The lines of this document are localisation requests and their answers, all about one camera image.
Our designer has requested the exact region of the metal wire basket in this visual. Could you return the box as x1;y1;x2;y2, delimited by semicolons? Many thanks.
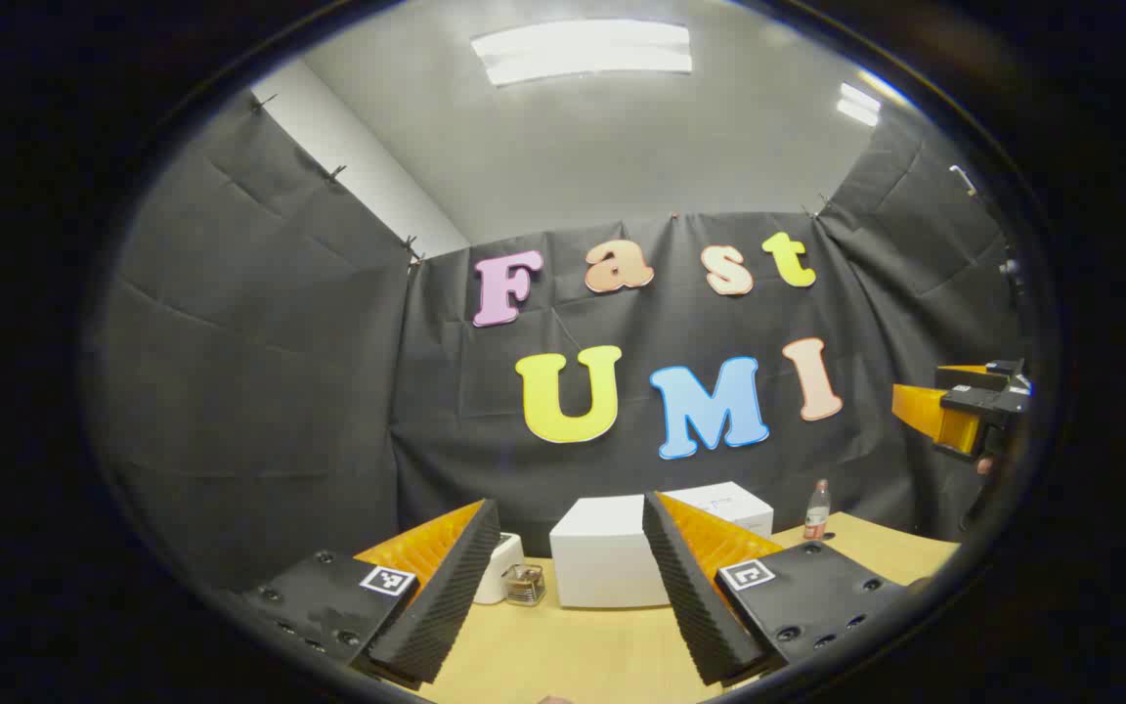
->
504;564;546;607

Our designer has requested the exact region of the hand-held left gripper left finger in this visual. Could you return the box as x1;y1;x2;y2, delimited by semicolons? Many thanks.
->
240;499;502;690

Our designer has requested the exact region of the black backdrop cloth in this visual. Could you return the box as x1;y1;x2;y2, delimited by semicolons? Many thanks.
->
89;88;1028;588

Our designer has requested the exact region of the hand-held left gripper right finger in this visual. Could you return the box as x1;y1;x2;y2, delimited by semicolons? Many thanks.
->
641;491;916;685

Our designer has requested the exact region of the clear bottle with red label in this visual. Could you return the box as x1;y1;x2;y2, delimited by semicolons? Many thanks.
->
804;479;832;542

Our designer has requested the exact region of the white microwave oven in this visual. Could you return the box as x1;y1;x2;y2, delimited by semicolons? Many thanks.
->
550;481;774;609

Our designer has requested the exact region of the white toaster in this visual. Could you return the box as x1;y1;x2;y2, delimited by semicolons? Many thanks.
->
473;533;525;605

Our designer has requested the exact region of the large ceiling light panel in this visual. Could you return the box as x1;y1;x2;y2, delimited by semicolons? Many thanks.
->
470;20;693;87

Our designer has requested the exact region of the small ceiling light panel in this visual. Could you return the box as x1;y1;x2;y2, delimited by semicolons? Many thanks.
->
837;83;882;126

